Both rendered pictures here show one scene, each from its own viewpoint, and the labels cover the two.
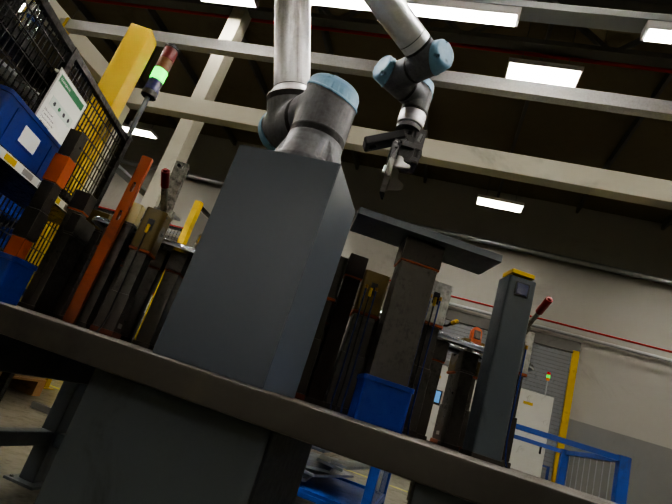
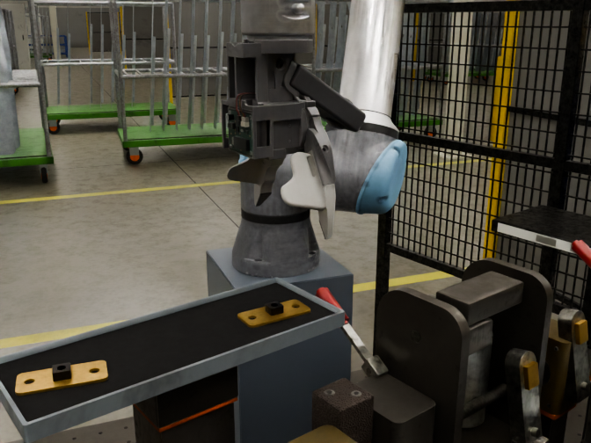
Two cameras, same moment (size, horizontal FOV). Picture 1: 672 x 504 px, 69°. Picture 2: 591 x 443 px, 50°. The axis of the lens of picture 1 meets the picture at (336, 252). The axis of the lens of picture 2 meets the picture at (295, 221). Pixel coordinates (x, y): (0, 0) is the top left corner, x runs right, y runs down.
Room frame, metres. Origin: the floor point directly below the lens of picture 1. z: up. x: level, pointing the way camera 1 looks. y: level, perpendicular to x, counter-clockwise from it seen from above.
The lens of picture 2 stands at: (1.75, -0.48, 1.49)
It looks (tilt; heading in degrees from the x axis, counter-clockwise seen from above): 17 degrees down; 144
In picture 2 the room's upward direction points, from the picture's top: straight up
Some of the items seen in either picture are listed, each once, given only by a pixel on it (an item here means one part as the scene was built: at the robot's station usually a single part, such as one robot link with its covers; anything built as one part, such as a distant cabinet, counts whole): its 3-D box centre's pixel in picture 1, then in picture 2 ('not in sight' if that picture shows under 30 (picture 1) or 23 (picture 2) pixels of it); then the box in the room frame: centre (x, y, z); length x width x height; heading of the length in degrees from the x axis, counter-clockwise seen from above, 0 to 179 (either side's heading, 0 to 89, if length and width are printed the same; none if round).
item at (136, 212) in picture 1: (111, 263); not in sight; (1.35, 0.58, 0.88); 0.04 x 0.04 x 0.37; 2
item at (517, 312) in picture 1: (499, 365); not in sight; (1.17, -0.46, 0.92); 0.08 x 0.08 x 0.44; 2
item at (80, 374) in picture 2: not in sight; (62, 373); (1.17, -0.33, 1.17); 0.08 x 0.04 x 0.01; 73
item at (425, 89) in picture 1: (417, 98); not in sight; (1.19, -0.08, 1.58); 0.09 x 0.08 x 0.11; 124
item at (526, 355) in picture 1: (506, 394); not in sight; (1.33, -0.56, 0.88); 0.12 x 0.07 x 0.36; 2
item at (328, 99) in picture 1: (325, 111); (279, 167); (0.90, 0.11, 1.27); 0.13 x 0.12 x 0.14; 34
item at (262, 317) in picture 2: not in sight; (273, 309); (1.17, -0.08, 1.17); 0.08 x 0.04 x 0.01; 85
